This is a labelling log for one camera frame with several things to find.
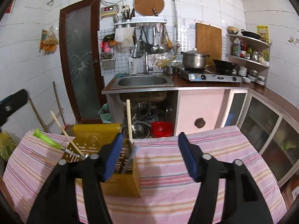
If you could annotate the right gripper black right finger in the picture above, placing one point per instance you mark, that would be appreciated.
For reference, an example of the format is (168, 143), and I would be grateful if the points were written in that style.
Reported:
(243, 200)

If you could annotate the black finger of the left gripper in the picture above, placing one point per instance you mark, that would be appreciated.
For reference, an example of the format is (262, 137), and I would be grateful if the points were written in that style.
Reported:
(11, 104)

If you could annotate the green frog handle fork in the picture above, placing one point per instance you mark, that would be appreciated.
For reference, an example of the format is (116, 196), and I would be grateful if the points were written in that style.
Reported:
(37, 133)

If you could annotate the wooden chopstick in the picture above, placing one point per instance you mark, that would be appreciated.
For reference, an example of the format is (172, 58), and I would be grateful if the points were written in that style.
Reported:
(67, 136)
(129, 120)

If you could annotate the yellow plastic bag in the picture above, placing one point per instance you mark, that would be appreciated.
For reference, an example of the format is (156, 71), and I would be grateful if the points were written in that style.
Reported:
(7, 145)

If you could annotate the yellow perforated utensil holder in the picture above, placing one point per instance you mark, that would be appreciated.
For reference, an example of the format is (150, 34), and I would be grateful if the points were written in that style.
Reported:
(107, 141)

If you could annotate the hanging orange snack bag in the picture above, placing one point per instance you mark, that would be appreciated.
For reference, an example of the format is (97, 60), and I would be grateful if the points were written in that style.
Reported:
(48, 42)

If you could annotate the glass cabinet doors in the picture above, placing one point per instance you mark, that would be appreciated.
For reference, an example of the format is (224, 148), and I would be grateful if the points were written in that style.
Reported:
(271, 131)

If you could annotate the red box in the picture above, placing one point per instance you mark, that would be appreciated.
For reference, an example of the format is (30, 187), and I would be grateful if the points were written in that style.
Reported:
(10, 7)

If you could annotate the pink cabinet door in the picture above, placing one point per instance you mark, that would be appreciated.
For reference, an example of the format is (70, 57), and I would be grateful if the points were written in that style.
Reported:
(198, 110)

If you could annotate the dark wooden glass door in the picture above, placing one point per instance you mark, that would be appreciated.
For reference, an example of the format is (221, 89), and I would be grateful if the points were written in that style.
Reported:
(79, 54)

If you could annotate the red bowl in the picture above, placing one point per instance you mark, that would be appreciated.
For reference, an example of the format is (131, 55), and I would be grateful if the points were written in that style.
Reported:
(161, 129)

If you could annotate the steel sink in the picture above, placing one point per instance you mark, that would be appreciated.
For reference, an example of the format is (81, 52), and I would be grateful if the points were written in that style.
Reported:
(134, 81)

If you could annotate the gas stove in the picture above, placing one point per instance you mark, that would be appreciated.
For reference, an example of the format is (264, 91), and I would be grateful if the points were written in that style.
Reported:
(193, 75)

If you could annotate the black wok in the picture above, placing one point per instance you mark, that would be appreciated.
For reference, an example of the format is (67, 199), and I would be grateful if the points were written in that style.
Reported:
(223, 67)

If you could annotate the steel cooking pot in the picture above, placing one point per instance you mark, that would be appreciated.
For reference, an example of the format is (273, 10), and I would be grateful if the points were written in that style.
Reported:
(194, 59)

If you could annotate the steel utensil rack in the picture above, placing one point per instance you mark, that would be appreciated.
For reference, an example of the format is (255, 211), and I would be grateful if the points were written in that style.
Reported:
(139, 21)

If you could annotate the round wooden board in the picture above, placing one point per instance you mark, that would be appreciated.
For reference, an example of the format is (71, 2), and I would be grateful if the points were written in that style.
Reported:
(149, 7)

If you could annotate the rectangular wooden cutting board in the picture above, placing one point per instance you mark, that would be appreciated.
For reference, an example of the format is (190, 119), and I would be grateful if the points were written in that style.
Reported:
(209, 42)

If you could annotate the wall control box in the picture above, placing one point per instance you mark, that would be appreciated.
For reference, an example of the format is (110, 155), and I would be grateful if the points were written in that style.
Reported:
(109, 11)

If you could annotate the corner wall shelf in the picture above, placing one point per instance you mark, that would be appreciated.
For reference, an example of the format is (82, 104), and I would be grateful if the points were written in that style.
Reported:
(250, 52)

